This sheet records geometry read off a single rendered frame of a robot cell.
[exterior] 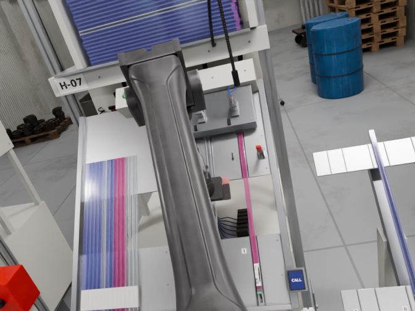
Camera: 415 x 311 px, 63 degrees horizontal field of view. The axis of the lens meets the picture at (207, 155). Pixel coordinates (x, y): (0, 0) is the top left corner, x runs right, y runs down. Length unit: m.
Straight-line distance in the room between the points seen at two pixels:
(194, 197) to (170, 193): 0.02
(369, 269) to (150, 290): 1.32
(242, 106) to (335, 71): 3.22
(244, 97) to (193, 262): 0.86
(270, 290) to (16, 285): 0.94
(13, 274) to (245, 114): 1.02
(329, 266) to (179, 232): 1.84
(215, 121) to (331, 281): 1.24
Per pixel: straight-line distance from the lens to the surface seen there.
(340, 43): 4.19
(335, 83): 4.31
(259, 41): 1.14
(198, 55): 1.16
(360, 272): 2.09
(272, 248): 1.04
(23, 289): 1.54
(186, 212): 0.31
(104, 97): 1.48
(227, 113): 1.10
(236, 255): 1.05
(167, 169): 0.33
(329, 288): 2.02
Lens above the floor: 1.53
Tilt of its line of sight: 25 degrees down
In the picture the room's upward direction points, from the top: 16 degrees counter-clockwise
